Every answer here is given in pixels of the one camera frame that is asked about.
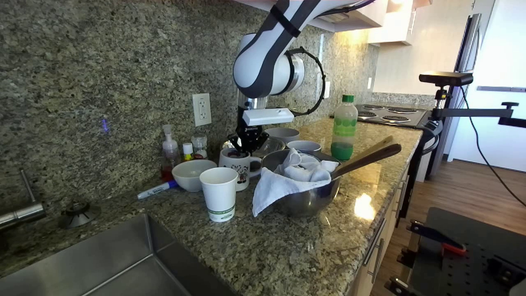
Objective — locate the white wall power outlet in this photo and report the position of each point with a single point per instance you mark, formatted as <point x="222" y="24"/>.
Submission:
<point x="201" y="109"/>

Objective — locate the clear pump soap dispenser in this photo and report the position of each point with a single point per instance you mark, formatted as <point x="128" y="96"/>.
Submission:
<point x="169" y="150"/>

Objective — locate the dark wooden spoon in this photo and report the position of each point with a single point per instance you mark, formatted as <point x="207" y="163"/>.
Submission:
<point x="371" y="157"/>

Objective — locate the white blue marker pen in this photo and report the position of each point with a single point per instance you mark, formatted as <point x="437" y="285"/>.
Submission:
<point x="156" y="191"/>

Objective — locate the black stove top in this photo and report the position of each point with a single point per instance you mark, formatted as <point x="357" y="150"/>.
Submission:
<point x="394" y="114"/>

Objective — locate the black camera on stand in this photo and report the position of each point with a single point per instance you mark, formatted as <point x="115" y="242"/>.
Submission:
<point x="445" y="78"/>

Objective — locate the small white capped bottle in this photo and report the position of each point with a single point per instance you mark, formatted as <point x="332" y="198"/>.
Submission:
<point x="187" y="152"/>

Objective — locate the shiny steel mixing bowl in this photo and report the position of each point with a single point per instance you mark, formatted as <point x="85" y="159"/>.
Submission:
<point x="284" y="134"/>

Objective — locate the stainless steel sink basin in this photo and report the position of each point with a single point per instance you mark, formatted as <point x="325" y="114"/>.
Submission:
<point x="108" y="264"/>

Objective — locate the white paper cup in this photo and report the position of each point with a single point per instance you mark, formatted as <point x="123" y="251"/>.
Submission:
<point x="219" y="191"/>

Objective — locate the curved chrome kitchen faucet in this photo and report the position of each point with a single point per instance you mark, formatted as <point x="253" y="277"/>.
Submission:
<point x="21" y="213"/>

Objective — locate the wide white ceramic bowl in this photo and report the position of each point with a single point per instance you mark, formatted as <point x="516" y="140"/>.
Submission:
<point x="189" y="175"/>

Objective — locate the white refrigerator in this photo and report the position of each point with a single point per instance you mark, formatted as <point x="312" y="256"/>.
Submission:
<point x="498" y="55"/>

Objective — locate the clear bottle with green cap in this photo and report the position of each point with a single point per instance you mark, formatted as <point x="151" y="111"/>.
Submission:
<point x="345" y="132"/>

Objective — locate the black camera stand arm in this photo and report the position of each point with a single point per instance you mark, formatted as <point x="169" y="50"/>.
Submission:
<point x="470" y="113"/>

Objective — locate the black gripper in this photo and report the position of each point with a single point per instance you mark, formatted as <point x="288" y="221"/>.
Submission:
<point x="250" y="134"/>

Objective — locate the white printed mug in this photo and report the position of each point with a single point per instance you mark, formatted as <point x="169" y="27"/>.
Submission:
<point x="237" y="172"/>

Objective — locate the white dish cloth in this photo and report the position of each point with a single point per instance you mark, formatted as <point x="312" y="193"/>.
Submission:
<point x="273" y="187"/>

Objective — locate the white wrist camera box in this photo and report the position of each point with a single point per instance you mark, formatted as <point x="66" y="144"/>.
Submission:
<point x="268" y="117"/>

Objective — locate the stainless steel pot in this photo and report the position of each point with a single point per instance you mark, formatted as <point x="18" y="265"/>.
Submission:
<point x="301" y="200"/>

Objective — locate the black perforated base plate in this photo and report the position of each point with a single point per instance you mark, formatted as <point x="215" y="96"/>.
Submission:
<point x="477" y="252"/>

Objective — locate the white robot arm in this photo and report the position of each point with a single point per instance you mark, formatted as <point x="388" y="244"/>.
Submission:
<point x="263" y="60"/>

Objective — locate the white cabinet above stove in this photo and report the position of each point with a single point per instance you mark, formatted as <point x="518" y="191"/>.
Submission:
<point x="391" y="22"/>

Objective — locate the light wooden spoon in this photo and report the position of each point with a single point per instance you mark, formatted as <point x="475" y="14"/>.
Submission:
<point x="383" y="142"/>

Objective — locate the small clear glass jar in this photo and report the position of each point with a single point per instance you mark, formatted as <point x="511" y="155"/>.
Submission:
<point x="199" y="145"/>

